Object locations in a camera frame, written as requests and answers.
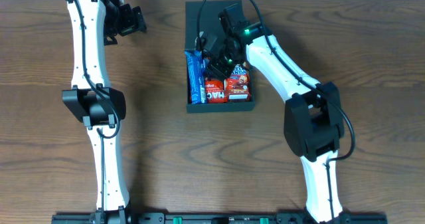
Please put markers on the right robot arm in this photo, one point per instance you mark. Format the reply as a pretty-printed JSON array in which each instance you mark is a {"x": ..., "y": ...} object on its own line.
[{"x": 314, "y": 120}]

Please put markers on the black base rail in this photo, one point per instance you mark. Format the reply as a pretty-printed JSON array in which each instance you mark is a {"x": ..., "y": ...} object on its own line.
[{"x": 161, "y": 218}]

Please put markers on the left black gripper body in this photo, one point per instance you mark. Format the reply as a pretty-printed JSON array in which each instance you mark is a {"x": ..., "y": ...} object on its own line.
[{"x": 121, "y": 22}]

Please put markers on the red dried fruit bag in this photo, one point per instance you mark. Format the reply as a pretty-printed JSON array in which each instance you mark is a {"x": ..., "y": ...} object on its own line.
[{"x": 212, "y": 92}]

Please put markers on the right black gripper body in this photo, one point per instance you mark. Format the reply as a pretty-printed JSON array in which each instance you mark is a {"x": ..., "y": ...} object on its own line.
[{"x": 217, "y": 66}]

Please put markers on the blue cookie roll pack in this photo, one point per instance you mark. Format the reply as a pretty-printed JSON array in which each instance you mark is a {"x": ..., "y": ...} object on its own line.
[{"x": 196, "y": 68}]

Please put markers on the dark green gift box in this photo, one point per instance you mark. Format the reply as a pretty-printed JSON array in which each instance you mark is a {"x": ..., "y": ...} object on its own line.
[{"x": 209, "y": 22}]

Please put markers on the red Hello Panda box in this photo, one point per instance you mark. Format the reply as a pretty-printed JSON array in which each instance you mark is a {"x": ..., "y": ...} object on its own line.
[{"x": 236, "y": 86}]

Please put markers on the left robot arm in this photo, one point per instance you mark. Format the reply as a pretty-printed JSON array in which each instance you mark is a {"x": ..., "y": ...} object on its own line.
[{"x": 99, "y": 107}]

